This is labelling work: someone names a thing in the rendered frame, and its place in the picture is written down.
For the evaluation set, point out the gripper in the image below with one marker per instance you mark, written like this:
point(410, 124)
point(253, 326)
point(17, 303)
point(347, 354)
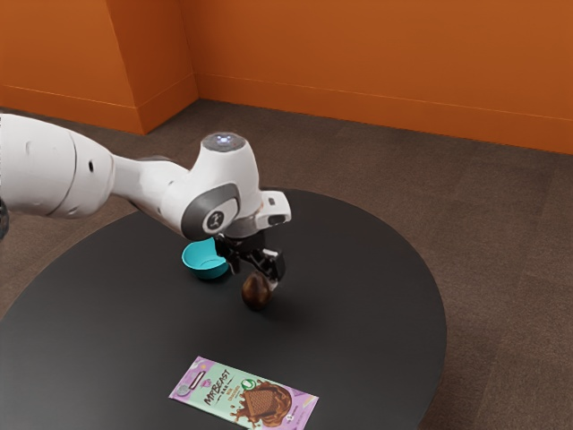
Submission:
point(244, 244)

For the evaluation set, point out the teal bowl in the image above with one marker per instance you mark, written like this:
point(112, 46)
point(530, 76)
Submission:
point(204, 264)

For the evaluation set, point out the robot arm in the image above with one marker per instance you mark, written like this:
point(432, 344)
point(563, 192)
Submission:
point(134, 177)

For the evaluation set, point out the chocolate bar in wrapper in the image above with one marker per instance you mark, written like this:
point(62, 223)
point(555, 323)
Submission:
point(244, 393)

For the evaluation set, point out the dark brown avocado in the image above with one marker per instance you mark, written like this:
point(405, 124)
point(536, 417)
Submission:
point(256, 292)

